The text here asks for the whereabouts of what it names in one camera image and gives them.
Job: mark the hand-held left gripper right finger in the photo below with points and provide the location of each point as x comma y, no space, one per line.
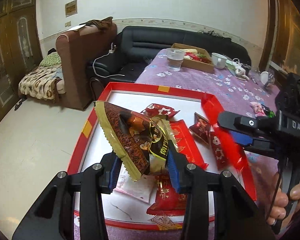
175,177

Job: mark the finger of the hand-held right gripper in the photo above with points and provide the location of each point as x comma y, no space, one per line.
227,120
240,137

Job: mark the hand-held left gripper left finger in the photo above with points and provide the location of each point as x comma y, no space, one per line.
113,172

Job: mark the brown gold snack packet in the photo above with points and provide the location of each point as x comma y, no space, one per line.
130,135

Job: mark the red gift box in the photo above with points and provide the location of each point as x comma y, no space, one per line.
130,100

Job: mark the person's right hand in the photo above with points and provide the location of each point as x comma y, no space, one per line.
278,202

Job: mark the red packet with gold print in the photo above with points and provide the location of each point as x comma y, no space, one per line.
165,200

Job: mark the red packet with white flowers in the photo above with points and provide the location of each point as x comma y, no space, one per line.
218,152

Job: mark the green snack packet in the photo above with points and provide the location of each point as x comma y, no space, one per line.
270,113

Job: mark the small dark red snack packet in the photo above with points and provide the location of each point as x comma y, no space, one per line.
202,128

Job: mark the pale pink snack packet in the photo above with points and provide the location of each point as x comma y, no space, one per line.
136,190

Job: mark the pink white snack packet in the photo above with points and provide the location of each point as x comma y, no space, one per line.
257,107

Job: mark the large red snack packet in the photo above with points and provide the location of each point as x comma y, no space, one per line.
183,140

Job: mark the white cup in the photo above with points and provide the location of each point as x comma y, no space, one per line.
218,61

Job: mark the cardboard food box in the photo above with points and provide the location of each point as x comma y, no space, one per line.
200,66

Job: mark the red floral snack packet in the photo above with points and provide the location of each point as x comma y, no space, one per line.
160,110

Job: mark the glass of water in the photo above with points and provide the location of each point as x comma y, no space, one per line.
176,60

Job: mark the wooden door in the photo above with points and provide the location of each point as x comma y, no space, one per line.
290,30

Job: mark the brown armchair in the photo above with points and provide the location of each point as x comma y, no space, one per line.
77,62

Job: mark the black leather sofa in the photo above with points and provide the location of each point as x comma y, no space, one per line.
140,42

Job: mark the floral bed blanket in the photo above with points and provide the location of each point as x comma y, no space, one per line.
37,82

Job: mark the green pillow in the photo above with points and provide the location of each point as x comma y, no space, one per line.
50,60

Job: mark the white paper sheet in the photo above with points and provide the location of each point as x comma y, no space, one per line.
76,27

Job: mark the brown clothing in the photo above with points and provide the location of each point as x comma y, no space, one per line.
102,22

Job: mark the wooden wardrobe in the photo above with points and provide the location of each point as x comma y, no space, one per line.
5,42

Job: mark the small wall plaque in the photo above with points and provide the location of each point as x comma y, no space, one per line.
71,8

